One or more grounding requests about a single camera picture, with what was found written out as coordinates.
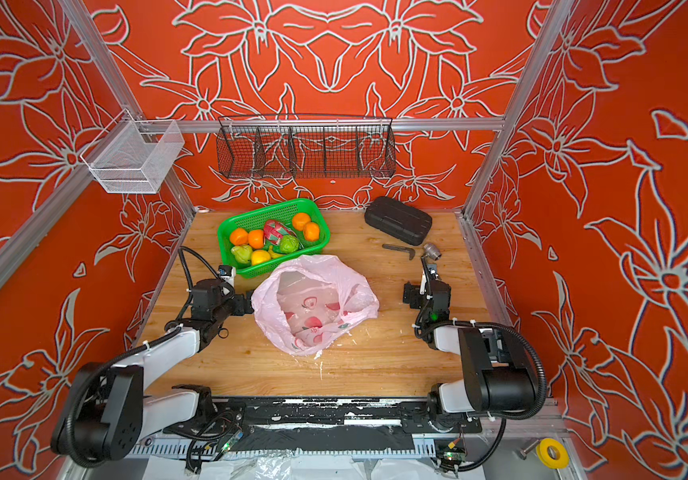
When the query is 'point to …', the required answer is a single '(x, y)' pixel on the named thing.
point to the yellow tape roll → (542, 453)
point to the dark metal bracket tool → (411, 251)
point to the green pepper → (289, 244)
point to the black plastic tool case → (398, 219)
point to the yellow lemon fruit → (259, 257)
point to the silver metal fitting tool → (433, 251)
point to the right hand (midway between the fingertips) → (421, 280)
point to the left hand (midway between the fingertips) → (239, 290)
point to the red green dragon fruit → (274, 231)
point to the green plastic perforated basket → (281, 213)
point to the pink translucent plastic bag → (306, 302)
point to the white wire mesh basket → (134, 156)
